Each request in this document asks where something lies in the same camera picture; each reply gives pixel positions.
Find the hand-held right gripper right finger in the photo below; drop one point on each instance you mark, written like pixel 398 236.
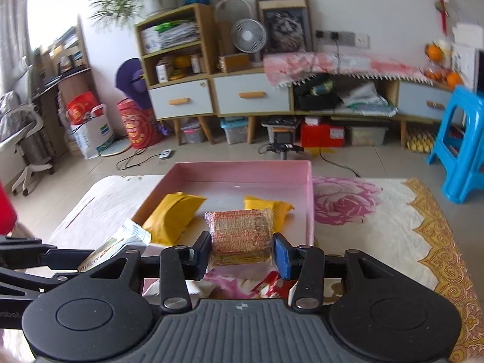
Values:
pixel 283 258

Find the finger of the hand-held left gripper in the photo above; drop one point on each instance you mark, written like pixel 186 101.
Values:
pixel 56 257
pixel 30 281

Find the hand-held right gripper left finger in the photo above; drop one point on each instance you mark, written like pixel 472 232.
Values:
pixel 201 255

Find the orange patterned cracker packet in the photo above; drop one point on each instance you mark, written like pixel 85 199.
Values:
pixel 242 236

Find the white green snack packet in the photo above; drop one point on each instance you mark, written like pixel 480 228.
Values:
pixel 121 240

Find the pink cardboard box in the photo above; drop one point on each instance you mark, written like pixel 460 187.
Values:
pixel 242 181

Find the red white snack packet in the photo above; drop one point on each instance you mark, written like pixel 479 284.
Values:
pixel 270 283

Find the large yellow snack packet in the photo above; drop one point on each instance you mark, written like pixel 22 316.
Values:
pixel 172 215

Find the red cloth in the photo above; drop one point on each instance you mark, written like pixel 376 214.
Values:
pixel 6 208

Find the small white device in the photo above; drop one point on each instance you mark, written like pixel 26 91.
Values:
pixel 167 153

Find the white office chair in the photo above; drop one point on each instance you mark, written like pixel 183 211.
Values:
pixel 26 140

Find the black tripod device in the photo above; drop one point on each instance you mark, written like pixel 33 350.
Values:
pixel 281 136

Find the round white board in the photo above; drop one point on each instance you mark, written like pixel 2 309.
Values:
pixel 115 148

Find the white paper bag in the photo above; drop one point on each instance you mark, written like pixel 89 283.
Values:
pixel 92 136

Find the blue lid storage box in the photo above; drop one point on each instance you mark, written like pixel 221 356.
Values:
pixel 233 132

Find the red box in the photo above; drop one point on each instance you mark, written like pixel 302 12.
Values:
pixel 321 135

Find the red lantern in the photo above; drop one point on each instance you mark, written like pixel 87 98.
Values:
pixel 138 124

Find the long clear storage box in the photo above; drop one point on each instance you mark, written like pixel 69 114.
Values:
pixel 367 136

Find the red bag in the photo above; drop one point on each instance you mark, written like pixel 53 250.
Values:
pixel 81 107

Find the wooden shelf cabinet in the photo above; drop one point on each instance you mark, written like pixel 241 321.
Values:
pixel 177 98

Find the black bag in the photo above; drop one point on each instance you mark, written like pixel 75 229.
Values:
pixel 315 96

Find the low wooden drawer cabinet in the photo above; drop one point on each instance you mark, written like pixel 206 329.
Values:
pixel 251 94

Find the white crumpled cloth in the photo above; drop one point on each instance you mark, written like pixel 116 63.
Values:
pixel 365 98

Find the yellow packets row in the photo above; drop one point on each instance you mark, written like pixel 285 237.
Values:
pixel 419 141

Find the dark wooden desk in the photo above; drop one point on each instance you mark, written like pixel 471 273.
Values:
pixel 72 75

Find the small white carton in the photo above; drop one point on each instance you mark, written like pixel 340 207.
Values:
pixel 162 72

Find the purple plush toy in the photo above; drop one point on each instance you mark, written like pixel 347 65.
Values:
pixel 130 81

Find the small brown box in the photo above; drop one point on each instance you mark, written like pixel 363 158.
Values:
pixel 196 63

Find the orange fruit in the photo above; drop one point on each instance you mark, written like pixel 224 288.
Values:
pixel 433 50
pixel 182 62
pixel 453 79

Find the wooden box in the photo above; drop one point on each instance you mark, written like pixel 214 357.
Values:
pixel 234 63

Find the pink floral cloth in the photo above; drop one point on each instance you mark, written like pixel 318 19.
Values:
pixel 340 66

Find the blue plastic stool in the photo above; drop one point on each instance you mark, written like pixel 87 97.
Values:
pixel 463 136

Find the stack of papers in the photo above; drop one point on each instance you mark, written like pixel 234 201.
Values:
pixel 179 34

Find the grey curtain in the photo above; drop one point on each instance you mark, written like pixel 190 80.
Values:
pixel 11 37

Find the grey desk fan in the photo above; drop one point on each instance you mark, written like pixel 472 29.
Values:
pixel 248 36

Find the framed cat picture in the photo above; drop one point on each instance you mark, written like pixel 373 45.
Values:
pixel 285 26

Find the glass fruit bowl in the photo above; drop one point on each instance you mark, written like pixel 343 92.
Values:
pixel 435 73

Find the microwave oven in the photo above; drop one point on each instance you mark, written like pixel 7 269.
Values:
pixel 467 66

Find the white foam box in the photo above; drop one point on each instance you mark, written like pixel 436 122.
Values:
pixel 467 33

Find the grey wall socket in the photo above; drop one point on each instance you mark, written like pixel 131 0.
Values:
pixel 342 37

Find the white wall socket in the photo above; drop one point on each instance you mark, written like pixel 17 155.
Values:
pixel 362 40

